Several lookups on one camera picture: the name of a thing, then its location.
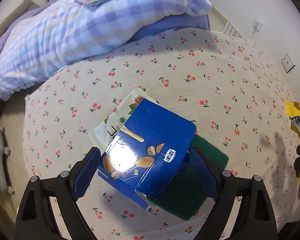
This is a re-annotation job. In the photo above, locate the yellow green sponge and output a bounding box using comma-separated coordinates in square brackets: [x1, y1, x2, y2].
[148, 135, 229, 220]

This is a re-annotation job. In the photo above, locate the white snack bag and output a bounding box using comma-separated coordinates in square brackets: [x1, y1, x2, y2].
[89, 88, 159, 154]

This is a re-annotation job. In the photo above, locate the blue almond carton box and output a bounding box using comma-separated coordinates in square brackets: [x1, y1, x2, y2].
[98, 99, 196, 209]

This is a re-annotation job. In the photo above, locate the grey rolling chair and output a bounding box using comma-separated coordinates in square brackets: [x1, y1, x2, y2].
[0, 127, 15, 196]

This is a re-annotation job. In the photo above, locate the cherry print mattress cover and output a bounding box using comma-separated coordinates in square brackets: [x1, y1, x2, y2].
[23, 28, 300, 229]

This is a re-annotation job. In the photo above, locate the blue plaid quilt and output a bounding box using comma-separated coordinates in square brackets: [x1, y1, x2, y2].
[0, 0, 212, 100]

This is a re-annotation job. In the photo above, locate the white wall switch plate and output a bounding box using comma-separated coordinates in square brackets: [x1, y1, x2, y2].
[281, 53, 296, 73]

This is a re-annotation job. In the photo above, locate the white wall socket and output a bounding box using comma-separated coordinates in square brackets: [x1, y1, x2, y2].
[253, 19, 263, 34]

